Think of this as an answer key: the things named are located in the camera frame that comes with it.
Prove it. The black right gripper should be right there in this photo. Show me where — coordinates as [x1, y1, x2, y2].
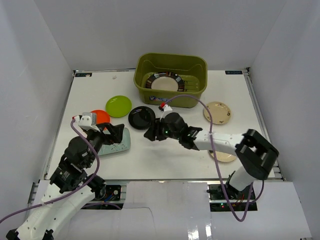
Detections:
[144, 117, 181, 141]

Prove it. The black rimmed cream plate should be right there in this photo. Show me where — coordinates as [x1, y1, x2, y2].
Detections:
[144, 71, 185, 92]

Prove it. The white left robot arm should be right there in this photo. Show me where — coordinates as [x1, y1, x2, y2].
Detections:
[5, 123, 125, 240]

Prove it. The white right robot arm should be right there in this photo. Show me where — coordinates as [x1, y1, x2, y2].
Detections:
[144, 112, 279, 200]

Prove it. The olive green plastic bin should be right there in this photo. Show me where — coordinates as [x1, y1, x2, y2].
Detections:
[133, 52, 208, 108]

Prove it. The orange plate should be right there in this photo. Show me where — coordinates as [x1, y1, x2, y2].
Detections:
[90, 109, 111, 126]

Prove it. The small black plate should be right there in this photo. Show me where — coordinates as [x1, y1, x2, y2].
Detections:
[128, 106, 156, 130]

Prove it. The pale green rectangular dish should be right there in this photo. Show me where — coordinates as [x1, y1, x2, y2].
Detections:
[97, 127, 131, 157]

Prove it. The lime green plate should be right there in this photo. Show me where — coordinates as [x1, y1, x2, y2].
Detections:
[105, 95, 132, 118]

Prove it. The left corner label sticker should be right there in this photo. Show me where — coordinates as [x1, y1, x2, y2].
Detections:
[74, 72, 92, 78]

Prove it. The corner label sticker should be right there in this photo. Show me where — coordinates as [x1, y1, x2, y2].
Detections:
[225, 70, 243, 75]
[74, 72, 92, 78]

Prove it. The cream floral plate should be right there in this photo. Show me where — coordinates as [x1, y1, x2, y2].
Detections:
[203, 101, 232, 125]

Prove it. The cream plate with black mark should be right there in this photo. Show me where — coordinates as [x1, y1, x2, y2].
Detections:
[215, 151, 237, 163]

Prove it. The right corner label sticker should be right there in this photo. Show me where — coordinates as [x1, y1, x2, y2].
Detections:
[225, 70, 243, 75]

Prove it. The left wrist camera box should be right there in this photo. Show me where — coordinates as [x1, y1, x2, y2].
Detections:
[72, 112, 100, 132]

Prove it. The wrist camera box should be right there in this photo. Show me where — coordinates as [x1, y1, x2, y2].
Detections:
[158, 102, 173, 119]
[72, 112, 100, 132]

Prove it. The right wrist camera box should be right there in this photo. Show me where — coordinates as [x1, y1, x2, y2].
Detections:
[158, 102, 173, 119]

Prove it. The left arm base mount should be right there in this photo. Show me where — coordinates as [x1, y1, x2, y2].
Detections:
[87, 176, 122, 202]

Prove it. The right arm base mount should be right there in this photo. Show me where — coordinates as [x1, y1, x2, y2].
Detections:
[206, 183, 250, 212]

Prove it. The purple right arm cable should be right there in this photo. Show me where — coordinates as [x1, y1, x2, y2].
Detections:
[162, 94, 265, 223]

